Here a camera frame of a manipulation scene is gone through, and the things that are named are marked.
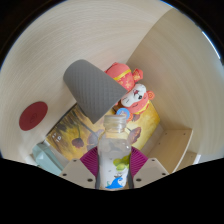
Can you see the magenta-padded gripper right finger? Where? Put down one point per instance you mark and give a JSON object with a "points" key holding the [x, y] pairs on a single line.
{"points": [[150, 170]]}

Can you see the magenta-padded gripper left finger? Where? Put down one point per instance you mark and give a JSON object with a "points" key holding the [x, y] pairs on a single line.
{"points": [[79, 171]]}

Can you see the clear plastic drink bottle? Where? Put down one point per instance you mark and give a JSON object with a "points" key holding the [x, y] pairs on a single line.
{"points": [[114, 153]]}

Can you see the yellow poppy flower painting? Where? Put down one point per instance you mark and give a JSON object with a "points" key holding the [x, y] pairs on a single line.
{"points": [[75, 136]]}

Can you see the pale teal faceted vase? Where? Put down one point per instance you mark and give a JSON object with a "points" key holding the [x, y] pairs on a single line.
{"points": [[46, 158]]}

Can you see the flat round red coaster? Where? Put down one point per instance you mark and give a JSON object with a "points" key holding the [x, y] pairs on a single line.
{"points": [[33, 116]]}

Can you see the red plush toy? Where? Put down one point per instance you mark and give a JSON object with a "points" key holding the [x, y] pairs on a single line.
{"points": [[133, 90]]}

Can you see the grey ribbed mug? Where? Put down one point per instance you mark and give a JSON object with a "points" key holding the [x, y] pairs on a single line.
{"points": [[91, 88]]}

